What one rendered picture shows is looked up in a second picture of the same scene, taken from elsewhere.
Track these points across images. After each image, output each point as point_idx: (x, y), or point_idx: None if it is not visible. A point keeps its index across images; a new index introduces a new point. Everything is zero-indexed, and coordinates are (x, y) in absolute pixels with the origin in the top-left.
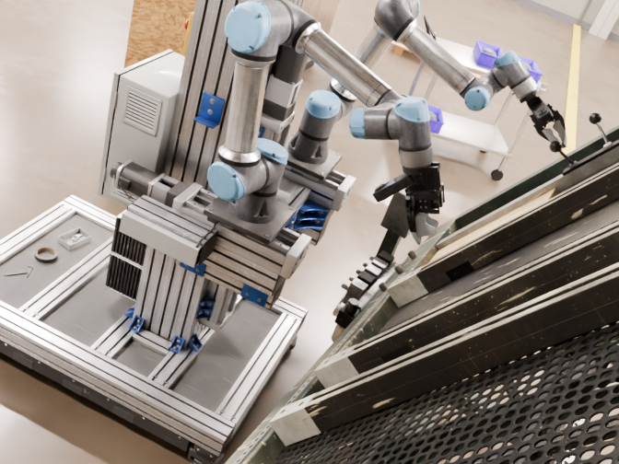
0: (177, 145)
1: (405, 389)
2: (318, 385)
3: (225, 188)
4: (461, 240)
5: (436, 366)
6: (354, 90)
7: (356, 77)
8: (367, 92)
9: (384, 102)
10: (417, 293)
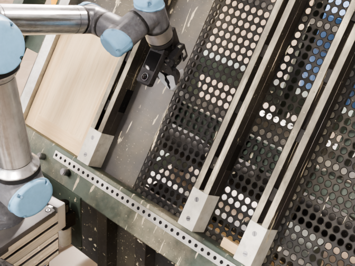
0: None
1: (313, 145)
2: (199, 234)
3: (40, 200)
4: (41, 98)
5: (324, 114)
6: (65, 29)
7: (62, 17)
8: (77, 21)
9: (101, 17)
10: (108, 144)
